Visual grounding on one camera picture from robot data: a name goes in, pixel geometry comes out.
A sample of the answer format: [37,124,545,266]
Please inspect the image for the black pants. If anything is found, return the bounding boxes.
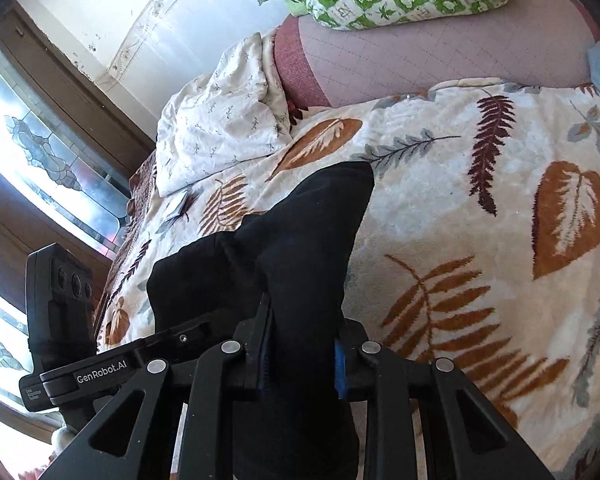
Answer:
[147,162,375,479]

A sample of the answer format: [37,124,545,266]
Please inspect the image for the leaf-patterned fleece blanket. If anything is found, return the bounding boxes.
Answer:
[96,79,600,479]

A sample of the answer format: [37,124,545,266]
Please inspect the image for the stained glass window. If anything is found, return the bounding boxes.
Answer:
[0,50,129,412]

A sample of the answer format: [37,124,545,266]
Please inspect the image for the pink quilted bedspread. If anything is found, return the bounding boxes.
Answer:
[274,0,600,107]

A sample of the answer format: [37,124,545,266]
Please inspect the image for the white floral pillow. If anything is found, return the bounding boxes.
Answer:
[156,30,291,197]

